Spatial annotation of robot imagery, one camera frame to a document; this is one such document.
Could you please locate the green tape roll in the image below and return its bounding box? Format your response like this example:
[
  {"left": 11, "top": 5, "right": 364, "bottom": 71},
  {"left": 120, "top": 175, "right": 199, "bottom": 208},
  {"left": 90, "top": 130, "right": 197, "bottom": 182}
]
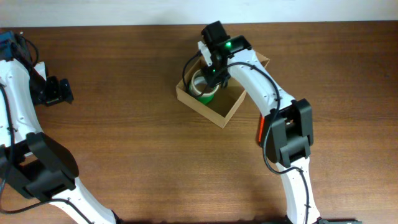
[{"left": 189, "top": 77, "right": 218, "bottom": 105}]

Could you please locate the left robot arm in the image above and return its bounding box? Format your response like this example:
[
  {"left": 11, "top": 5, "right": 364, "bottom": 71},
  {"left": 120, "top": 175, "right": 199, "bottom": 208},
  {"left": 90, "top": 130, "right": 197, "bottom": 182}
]
[{"left": 1, "top": 31, "right": 122, "bottom": 224}]

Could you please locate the brown cardboard box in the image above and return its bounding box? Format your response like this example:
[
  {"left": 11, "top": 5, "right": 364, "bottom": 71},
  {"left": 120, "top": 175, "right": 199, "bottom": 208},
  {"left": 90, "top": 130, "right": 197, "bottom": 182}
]
[{"left": 175, "top": 51, "right": 271, "bottom": 129}]

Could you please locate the cream masking tape roll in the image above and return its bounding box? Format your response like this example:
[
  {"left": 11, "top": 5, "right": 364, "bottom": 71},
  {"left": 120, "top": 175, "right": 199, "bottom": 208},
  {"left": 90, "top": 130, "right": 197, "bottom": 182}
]
[{"left": 189, "top": 70, "right": 220, "bottom": 97}]

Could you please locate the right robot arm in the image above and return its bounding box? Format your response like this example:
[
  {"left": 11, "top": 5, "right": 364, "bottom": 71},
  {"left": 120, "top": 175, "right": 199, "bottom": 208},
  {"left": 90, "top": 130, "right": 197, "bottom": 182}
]
[{"left": 198, "top": 21, "right": 320, "bottom": 223}]

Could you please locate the orange utility knife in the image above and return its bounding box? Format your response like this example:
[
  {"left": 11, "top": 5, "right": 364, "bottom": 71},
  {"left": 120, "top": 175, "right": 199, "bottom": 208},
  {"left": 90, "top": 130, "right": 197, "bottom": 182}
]
[{"left": 257, "top": 114, "right": 264, "bottom": 147}]

